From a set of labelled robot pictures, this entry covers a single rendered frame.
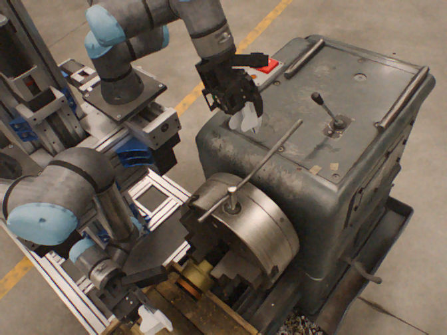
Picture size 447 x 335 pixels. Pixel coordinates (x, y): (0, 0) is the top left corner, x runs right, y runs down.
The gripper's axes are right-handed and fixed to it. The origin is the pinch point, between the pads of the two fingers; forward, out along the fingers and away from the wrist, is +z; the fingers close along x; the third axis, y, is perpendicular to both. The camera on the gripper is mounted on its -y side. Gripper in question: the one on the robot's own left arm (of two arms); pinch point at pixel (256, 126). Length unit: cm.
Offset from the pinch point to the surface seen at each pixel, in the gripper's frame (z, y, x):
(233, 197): 8.8, 14.3, 1.5
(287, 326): 83, 12, -11
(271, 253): 24.8, 15.1, 6.8
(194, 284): 25.9, 30.8, -5.7
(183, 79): 71, -114, -214
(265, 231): 20.1, 12.9, 5.0
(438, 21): 117, -298, -80
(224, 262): 26.9, 21.9, -4.0
